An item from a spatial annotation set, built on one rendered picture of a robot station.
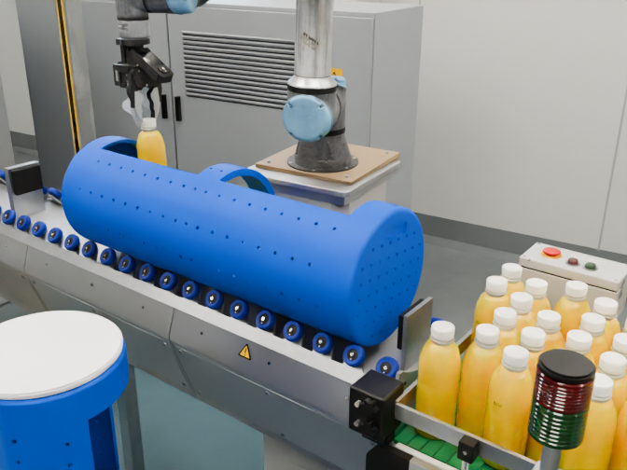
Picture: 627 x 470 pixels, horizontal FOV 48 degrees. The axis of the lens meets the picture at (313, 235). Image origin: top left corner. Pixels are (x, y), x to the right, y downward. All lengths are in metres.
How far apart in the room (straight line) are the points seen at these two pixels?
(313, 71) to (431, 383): 0.77
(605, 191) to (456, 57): 1.09
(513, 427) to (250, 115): 2.35
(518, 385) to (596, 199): 2.99
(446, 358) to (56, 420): 0.64
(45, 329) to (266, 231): 0.45
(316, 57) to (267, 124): 1.62
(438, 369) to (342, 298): 0.22
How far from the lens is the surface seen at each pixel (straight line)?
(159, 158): 1.82
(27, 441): 1.27
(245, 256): 1.40
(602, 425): 1.13
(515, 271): 1.42
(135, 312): 1.77
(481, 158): 4.18
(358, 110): 2.97
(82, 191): 1.78
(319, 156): 1.79
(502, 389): 1.16
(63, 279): 1.99
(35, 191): 2.30
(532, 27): 3.99
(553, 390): 0.84
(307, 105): 1.62
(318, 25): 1.62
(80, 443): 1.28
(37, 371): 1.27
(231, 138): 3.37
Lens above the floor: 1.69
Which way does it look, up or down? 23 degrees down
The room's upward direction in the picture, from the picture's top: straight up
